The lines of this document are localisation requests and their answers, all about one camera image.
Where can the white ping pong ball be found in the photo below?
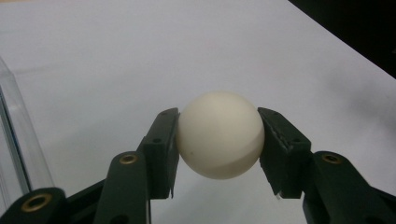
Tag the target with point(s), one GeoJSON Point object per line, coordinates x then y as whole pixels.
{"type": "Point", "coordinates": [219, 133]}

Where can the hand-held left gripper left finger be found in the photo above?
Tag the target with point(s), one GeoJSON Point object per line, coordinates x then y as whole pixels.
{"type": "Point", "coordinates": [162, 155]}

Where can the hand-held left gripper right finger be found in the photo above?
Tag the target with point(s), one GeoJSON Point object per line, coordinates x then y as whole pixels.
{"type": "Point", "coordinates": [285, 155]}

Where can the black curtain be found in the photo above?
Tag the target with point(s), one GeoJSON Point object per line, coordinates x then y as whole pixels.
{"type": "Point", "coordinates": [358, 28]}

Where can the clear plastic rectangular container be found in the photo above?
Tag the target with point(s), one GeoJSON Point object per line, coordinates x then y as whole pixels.
{"type": "Point", "coordinates": [21, 149]}

